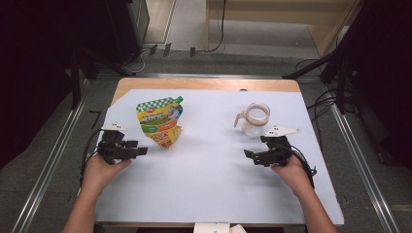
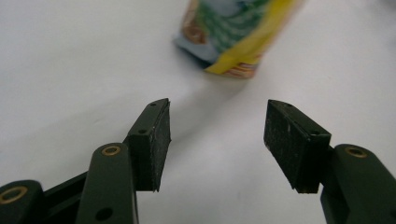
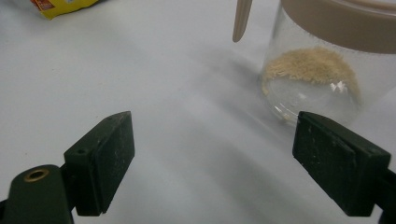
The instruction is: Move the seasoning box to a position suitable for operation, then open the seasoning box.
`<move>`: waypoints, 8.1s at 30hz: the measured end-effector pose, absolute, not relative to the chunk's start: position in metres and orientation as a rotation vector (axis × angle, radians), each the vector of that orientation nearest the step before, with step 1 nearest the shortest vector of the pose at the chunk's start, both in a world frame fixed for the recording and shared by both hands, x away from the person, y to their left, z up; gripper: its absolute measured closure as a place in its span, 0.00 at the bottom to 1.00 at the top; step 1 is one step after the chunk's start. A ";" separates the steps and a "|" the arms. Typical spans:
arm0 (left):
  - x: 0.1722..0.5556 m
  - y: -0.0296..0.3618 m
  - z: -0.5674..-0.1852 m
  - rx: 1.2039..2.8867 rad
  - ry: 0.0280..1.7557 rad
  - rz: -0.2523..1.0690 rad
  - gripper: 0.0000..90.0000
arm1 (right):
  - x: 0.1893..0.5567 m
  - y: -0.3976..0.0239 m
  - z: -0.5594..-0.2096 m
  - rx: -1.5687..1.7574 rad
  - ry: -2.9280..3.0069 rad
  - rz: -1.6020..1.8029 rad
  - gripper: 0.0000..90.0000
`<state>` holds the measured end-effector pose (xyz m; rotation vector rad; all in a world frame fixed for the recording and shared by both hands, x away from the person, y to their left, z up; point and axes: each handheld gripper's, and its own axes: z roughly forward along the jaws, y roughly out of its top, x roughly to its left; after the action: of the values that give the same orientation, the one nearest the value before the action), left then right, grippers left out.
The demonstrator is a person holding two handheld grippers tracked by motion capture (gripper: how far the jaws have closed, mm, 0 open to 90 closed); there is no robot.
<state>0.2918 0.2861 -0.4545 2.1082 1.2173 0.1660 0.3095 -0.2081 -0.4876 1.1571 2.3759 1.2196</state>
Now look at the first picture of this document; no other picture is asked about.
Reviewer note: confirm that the black cabinet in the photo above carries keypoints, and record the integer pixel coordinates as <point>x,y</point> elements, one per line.
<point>126,29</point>

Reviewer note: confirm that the small white box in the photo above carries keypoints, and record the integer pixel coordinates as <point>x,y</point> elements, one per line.
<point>238,229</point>

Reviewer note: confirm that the white paper sheet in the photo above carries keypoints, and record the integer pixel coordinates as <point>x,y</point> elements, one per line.
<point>210,181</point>

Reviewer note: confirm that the black metal stand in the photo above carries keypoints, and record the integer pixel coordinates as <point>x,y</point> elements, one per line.
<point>76,81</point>

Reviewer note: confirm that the person's left hand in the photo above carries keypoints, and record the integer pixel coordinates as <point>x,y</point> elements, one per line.
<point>100,174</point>

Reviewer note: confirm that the metal floor rail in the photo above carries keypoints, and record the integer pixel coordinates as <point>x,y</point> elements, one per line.
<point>210,76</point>
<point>366,174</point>
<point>48,168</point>

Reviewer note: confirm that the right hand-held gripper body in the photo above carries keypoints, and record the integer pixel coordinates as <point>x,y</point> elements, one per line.
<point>280,150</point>

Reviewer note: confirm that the person's right hand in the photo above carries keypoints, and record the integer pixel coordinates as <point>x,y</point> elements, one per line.
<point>293,178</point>

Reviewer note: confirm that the clear plastic measuring cup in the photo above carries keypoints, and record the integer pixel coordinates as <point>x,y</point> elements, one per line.
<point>254,121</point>

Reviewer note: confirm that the yellow green spouted pouch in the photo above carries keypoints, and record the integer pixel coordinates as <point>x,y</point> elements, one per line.
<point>158,123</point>

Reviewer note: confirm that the black tripod stand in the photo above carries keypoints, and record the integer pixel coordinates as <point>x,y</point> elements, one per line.
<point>340,58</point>

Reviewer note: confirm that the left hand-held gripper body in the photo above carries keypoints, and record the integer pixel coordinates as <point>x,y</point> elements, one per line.
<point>111,147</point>

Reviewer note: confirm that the light wooden shelf unit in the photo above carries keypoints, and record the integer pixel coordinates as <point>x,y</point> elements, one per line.
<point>324,22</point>

